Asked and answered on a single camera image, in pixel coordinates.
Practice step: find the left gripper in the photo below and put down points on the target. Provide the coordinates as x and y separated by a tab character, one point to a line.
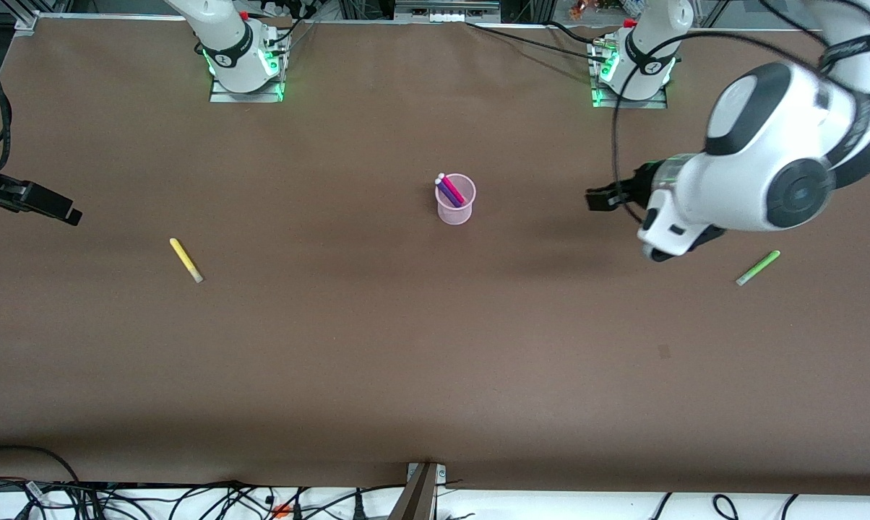
642	182

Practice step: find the pink highlighter pen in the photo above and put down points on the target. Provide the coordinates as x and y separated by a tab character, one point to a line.
454	191

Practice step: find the purple highlighter pen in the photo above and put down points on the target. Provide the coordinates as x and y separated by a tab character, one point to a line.
448	195

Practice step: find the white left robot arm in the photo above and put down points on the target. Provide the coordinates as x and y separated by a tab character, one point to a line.
782	166

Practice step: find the pink translucent pen holder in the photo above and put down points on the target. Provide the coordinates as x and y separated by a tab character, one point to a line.
455	211

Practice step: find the green highlighter pen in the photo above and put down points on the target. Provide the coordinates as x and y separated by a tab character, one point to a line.
759	268

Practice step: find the yellow highlighter pen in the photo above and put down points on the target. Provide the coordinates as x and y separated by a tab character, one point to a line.
186	261

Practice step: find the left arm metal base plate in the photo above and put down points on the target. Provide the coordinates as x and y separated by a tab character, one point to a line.
630	103

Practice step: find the aluminium frame corner profile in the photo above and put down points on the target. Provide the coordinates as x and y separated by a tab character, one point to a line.
27	20

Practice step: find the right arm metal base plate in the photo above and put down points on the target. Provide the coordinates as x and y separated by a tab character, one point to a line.
247	96

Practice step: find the dark camera mount post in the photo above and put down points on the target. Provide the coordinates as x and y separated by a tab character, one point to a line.
415	498

